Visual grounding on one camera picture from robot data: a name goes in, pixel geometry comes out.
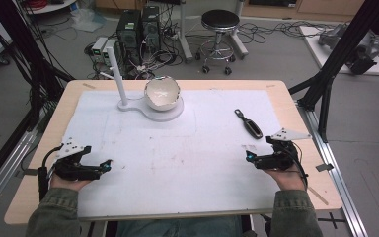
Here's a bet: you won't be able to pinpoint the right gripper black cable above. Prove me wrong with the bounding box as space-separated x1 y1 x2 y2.
289 141 310 193

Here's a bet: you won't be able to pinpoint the black round stool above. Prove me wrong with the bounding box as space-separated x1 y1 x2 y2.
194 9 242 76

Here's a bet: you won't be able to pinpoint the black computer tower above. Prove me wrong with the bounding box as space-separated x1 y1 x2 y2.
140 5 162 51
115 9 143 66

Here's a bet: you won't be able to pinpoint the black metal frame strut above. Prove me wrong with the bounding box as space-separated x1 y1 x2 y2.
288 0 379 144
0 0 75 133

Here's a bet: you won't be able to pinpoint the beige tape strip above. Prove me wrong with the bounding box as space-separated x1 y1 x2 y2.
308 186 330 206

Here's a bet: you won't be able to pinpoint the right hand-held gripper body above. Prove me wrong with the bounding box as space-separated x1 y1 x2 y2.
259 127 312 172

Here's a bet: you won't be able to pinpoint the bundle of black floor cables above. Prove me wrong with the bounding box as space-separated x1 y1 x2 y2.
239 20 351 45

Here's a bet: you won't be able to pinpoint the person's left hand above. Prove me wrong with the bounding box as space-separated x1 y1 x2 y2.
48 172 93 193

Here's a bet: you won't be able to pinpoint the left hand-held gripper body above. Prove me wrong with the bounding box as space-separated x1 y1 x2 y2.
50 137 95 182

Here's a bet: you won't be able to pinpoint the black handle tool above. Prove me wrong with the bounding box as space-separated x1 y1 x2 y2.
233 108 265 140

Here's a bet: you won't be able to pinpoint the clear plastic bag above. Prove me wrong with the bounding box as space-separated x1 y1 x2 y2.
69 7 108 33

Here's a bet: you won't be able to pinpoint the white eggshell-shaped bowl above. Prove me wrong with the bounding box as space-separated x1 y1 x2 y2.
143 75 183 113

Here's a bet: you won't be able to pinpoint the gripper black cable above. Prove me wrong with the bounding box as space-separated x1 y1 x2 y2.
289 141 310 193
37 145 62 202

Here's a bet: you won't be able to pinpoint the person's legs in jeans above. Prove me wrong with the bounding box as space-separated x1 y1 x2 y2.
115 214 245 237

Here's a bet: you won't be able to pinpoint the grey machine on board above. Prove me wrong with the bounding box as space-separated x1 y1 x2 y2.
318 23 379 76

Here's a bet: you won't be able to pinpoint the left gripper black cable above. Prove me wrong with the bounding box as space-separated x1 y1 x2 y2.
37 145 62 202

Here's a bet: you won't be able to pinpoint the grey tape piece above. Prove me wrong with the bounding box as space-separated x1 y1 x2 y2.
315 163 335 173

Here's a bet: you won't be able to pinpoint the white stand with post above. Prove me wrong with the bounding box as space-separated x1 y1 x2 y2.
106 45 185 123

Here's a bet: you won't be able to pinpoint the person's right hand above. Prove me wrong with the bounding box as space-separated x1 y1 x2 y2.
264 166 307 193

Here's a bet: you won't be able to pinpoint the small white box device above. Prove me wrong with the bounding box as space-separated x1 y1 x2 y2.
91 36 109 64
102 39 121 67

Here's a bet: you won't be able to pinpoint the white table mat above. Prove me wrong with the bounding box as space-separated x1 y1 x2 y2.
60 89 285 219

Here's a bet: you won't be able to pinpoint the grey desk leg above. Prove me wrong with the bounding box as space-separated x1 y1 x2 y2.
177 0 194 64
229 0 250 61

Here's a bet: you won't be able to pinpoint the light wooden table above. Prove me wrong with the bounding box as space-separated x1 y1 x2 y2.
3 79 343 226

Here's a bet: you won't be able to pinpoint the aluminium rail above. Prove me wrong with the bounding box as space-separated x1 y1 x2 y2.
0 110 52 220
295 98 370 237

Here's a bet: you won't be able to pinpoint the white round table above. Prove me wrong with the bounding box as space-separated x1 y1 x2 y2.
22 0 79 16

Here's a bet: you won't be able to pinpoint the white floor board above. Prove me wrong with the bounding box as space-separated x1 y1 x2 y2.
298 24 379 78

